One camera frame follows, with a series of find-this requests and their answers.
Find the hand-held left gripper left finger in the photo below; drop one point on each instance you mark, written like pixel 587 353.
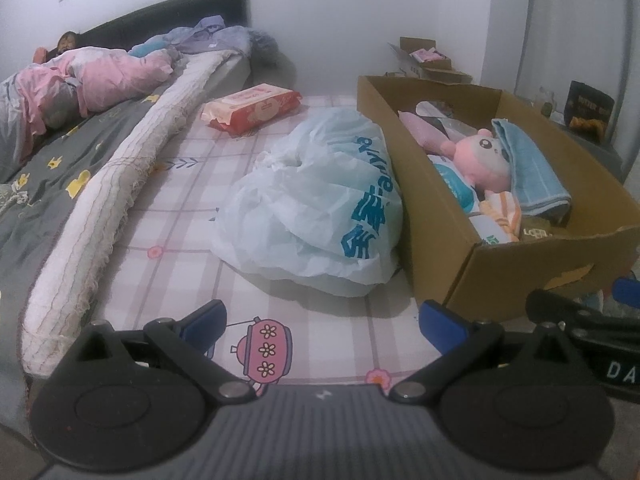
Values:
pixel 205 317

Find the grey quilt with yellow ducks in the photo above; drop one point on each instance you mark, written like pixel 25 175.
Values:
pixel 40 200

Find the large cardboard box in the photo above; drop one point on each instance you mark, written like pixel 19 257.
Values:
pixel 435 240

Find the gold brown packet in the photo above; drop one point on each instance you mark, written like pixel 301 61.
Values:
pixel 537 232

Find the light blue towel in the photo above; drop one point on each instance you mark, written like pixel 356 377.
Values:
pixel 530 170

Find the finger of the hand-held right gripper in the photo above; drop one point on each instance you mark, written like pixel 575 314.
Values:
pixel 627 291
pixel 560 307

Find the blue white tissue pack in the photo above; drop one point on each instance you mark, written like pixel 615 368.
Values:
pixel 452 185

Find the dark snack bag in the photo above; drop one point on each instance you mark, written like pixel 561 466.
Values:
pixel 590 107

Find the pink plush doll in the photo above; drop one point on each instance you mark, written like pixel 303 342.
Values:
pixel 480 160

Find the grey pillow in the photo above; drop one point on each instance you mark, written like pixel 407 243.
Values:
pixel 262 47

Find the pink grey blanket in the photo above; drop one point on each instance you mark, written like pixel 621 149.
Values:
pixel 110 75
pixel 100 210

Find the small cardboard box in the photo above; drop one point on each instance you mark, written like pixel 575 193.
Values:
pixel 410 62

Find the pink pack in small box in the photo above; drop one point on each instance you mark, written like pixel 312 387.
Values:
pixel 427 55

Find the pink wet wipes pack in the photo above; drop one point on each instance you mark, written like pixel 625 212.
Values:
pixel 250 107

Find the green bottle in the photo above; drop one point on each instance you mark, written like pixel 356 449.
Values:
pixel 548 110

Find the orange striped knotted towel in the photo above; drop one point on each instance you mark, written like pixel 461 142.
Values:
pixel 502 210

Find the white plastic bag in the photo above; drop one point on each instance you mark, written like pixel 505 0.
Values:
pixel 310 200

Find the purple clothing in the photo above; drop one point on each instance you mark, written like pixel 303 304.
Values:
pixel 210 35

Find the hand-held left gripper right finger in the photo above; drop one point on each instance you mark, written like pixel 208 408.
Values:
pixel 440 322

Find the olive floral blanket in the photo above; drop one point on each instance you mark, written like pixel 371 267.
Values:
pixel 10 195

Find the light blue cloth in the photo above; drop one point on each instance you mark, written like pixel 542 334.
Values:
pixel 147 49

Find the black bed headboard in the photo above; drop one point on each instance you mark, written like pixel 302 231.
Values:
pixel 165 7

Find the clear bag of cotton swabs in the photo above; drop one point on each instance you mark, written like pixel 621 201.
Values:
pixel 445 120

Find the grey side table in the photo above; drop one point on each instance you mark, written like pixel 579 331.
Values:
pixel 600 150

